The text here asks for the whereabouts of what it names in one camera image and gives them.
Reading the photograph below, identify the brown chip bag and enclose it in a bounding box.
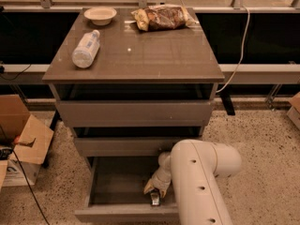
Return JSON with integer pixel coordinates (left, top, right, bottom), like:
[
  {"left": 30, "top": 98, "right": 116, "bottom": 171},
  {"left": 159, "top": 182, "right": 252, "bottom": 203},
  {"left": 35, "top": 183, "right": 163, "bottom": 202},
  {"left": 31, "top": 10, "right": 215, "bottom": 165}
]
[{"left": 131, "top": 5, "right": 196, "bottom": 32}]

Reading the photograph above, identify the grey top drawer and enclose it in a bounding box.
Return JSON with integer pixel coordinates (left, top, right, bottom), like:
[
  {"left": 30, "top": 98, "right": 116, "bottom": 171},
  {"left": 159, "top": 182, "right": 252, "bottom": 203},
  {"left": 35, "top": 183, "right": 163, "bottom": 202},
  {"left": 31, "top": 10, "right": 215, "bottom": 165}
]
[{"left": 56, "top": 101, "right": 213, "bottom": 128}]

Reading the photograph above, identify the grey drawer cabinet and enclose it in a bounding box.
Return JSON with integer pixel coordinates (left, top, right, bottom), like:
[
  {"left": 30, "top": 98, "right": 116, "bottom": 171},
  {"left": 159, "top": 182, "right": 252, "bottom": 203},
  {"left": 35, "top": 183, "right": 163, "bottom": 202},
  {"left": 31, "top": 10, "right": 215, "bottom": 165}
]
[{"left": 42, "top": 7, "right": 225, "bottom": 173}]

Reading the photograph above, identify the grey middle drawer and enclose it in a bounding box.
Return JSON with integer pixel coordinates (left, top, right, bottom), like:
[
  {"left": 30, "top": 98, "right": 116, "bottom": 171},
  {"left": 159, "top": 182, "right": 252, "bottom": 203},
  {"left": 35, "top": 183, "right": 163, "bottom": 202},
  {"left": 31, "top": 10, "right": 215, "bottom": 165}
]
[{"left": 74, "top": 137, "right": 185, "bottom": 157}]

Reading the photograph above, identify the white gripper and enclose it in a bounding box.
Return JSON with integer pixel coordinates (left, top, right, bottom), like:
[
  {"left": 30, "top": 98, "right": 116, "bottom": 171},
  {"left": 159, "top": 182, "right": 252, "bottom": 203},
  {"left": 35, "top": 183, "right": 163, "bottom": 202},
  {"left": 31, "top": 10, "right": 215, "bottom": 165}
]
[{"left": 143, "top": 152, "right": 172, "bottom": 199}]

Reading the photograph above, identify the black floor cable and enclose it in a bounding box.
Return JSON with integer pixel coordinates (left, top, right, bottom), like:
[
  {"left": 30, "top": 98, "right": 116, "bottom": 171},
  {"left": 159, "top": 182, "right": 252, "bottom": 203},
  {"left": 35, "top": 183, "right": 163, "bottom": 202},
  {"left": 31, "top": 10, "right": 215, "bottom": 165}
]
[{"left": 0, "top": 122, "right": 51, "bottom": 225}]

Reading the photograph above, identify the cardboard box at right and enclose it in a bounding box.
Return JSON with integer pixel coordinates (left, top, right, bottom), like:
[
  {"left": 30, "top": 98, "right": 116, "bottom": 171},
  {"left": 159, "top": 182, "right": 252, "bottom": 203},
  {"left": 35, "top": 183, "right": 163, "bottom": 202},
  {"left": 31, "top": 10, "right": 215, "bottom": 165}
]
[{"left": 287, "top": 92, "right": 300, "bottom": 130}]

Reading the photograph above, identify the blue silver redbull can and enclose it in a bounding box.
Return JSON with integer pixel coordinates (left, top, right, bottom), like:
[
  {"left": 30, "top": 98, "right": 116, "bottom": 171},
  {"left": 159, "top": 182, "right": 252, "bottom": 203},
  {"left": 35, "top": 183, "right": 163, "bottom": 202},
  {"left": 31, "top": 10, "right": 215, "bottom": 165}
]
[{"left": 150, "top": 190, "right": 160, "bottom": 206}]

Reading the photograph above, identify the grey open bottom drawer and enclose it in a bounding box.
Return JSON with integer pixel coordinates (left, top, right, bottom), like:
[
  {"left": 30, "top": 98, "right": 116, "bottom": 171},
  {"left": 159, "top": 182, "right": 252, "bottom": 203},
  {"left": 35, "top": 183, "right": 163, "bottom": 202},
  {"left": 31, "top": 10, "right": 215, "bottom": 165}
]
[{"left": 75, "top": 157, "right": 179, "bottom": 222}]

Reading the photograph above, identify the clear plastic water bottle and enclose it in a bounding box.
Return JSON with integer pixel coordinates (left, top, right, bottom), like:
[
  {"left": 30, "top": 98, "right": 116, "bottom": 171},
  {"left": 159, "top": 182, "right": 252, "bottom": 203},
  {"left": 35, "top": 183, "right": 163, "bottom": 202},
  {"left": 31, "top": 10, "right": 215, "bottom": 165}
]
[{"left": 71, "top": 30, "right": 100, "bottom": 68}]

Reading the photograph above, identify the white printed box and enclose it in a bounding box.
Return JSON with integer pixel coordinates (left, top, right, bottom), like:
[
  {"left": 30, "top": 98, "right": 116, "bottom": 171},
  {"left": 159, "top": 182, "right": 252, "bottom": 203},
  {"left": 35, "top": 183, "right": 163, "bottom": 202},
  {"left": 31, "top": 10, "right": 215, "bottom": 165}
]
[{"left": 0, "top": 155, "right": 42, "bottom": 188}]

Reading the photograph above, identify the white paper bowl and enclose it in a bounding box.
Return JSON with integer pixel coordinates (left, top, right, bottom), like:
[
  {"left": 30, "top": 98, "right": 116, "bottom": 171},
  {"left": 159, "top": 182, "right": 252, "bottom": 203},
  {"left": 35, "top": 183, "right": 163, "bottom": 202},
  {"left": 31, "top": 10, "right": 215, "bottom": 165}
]
[{"left": 83, "top": 7, "right": 117, "bottom": 26}]

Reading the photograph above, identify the open cardboard box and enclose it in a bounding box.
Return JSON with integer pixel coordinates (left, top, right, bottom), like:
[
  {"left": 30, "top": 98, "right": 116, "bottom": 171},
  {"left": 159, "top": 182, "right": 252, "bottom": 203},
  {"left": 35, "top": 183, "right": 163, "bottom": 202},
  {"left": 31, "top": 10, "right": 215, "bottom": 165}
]
[{"left": 0, "top": 95, "right": 53, "bottom": 165}]

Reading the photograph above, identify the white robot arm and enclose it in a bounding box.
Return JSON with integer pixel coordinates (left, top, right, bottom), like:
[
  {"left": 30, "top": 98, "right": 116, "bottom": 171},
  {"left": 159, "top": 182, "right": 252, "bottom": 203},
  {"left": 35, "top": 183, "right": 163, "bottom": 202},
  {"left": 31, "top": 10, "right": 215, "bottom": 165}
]
[{"left": 143, "top": 139, "right": 242, "bottom": 225}]

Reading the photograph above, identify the white power cable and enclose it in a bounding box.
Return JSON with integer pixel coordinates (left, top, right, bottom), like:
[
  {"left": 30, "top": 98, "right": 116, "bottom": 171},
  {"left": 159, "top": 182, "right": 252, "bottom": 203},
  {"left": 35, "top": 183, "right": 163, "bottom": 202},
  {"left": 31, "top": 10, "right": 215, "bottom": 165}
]
[{"left": 215, "top": 5, "right": 251, "bottom": 95}]

